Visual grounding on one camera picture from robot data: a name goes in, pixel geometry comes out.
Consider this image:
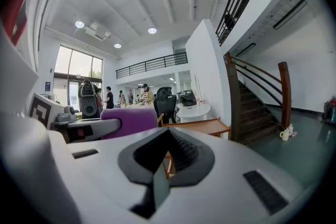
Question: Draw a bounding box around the black balcony railing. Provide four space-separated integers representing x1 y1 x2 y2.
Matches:
215 0 271 47

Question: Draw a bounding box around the black backpack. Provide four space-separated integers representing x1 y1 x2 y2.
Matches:
80 83 98 118

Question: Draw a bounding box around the person's red sweater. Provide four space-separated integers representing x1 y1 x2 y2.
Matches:
1 0 31 47

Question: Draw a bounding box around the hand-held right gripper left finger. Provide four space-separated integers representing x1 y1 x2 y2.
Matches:
48 127 170 224

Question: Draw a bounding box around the black mezzanine railing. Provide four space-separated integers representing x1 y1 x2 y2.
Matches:
115 51 188 80

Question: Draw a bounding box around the ceiling air conditioner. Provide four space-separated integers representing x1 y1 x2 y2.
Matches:
83 22 112 41

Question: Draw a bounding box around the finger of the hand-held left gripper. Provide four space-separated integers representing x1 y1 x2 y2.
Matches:
52 117 123 143

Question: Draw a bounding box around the black mesh office chair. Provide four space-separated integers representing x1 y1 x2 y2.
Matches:
153 86 178 125

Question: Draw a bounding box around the large glass window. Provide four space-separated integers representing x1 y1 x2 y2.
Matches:
53 45 103 113

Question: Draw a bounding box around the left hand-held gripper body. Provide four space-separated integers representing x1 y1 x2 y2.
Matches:
27 91 79 131

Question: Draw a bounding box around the teal black device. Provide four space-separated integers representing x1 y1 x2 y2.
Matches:
324 101 336 124

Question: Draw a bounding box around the purple cloth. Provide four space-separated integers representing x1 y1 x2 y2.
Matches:
100 107 159 140

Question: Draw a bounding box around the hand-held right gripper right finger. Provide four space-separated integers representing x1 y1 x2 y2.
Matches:
153 127 316 224

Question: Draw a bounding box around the yellow cup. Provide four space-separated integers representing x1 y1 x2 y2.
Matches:
279 123 298 142

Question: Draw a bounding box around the table with white patterned tablecloth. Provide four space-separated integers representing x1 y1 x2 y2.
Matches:
125 102 155 110

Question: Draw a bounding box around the long black wall vent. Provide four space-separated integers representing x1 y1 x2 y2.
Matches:
235 42 257 58
272 0 307 30

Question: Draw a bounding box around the black bag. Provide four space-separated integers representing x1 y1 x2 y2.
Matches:
179 91 197 107

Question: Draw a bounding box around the wooden staircase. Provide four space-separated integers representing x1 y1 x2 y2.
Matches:
223 52 292 145

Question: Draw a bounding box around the white curved table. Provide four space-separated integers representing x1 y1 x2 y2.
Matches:
175 103 212 124

